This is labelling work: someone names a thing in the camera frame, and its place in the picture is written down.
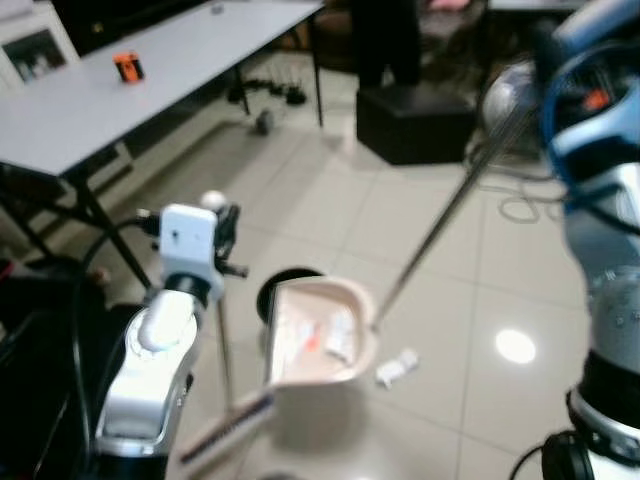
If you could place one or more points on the broom with white knob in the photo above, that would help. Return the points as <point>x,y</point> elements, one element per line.
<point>232,425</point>

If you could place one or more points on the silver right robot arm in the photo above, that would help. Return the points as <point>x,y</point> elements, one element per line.
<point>612,260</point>

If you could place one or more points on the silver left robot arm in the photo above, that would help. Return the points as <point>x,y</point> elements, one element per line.
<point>150,385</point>

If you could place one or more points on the grey round floor fan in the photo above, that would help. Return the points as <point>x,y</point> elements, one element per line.
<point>510,90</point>

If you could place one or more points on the black wheeled chair base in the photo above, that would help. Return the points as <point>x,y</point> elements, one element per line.
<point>265,100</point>

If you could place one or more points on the small red scrap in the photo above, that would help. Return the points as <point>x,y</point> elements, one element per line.
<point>313,343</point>

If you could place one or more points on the white paper scrap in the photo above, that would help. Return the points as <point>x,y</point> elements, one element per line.
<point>340,335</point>

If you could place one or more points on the white table with black legs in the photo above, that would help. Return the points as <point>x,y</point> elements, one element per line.
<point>150,90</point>

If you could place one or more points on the black box stool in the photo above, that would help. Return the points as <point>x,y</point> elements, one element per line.
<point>415,125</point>

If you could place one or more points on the small orange and black box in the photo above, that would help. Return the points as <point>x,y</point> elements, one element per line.
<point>129,68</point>

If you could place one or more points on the crumpled white paper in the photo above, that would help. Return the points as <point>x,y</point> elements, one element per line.
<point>396,368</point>

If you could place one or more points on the person's dark trouser legs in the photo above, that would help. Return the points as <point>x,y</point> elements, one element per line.
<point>385,40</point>

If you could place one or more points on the pale blue right wrist camera mount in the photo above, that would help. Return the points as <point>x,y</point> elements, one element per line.
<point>612,130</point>

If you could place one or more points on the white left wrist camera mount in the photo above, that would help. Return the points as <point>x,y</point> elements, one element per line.
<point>185,240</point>

